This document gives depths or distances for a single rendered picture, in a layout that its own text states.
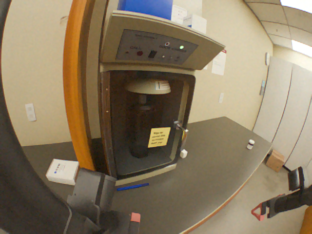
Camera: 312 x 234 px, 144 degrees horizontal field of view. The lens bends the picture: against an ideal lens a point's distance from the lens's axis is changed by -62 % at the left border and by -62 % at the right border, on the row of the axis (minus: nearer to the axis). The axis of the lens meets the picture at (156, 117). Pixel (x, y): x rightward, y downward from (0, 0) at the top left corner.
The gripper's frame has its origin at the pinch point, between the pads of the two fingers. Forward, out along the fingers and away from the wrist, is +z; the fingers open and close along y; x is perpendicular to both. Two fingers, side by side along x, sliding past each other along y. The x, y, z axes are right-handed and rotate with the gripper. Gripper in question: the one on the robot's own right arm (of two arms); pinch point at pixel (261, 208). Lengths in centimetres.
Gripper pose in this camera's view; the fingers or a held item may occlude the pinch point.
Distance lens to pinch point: 56.9
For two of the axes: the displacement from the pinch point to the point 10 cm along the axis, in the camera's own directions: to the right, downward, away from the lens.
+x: -1.1, 7.9, -6.0
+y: -9.9, -1.2, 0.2
